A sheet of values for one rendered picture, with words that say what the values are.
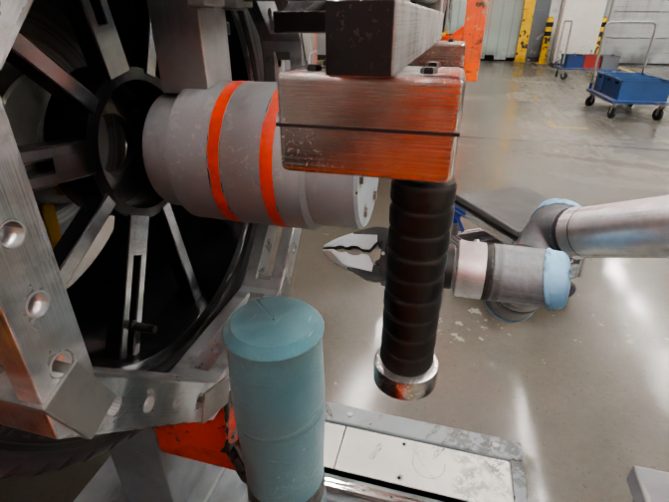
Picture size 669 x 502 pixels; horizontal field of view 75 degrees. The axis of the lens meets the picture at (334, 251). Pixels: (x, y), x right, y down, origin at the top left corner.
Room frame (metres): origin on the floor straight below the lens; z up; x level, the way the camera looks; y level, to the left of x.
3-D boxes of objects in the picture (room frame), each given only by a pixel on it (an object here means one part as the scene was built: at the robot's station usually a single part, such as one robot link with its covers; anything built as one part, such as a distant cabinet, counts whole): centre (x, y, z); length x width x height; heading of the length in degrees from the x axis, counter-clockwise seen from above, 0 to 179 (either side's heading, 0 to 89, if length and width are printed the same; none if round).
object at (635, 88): (5.35, -3.40, 0.48); 1.00 x 0.61 x 0.96; 167
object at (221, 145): (0.44, 0.06, 0.85); 0.21 x 0.14 x 0.14; 75
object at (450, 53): (0.57, -0.11, 0.93); 0.09 x 0.05 x 0.05; 75
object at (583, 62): (8.74, -4.65, 0.48); 1.00 x 0.61 x 0.96; 78
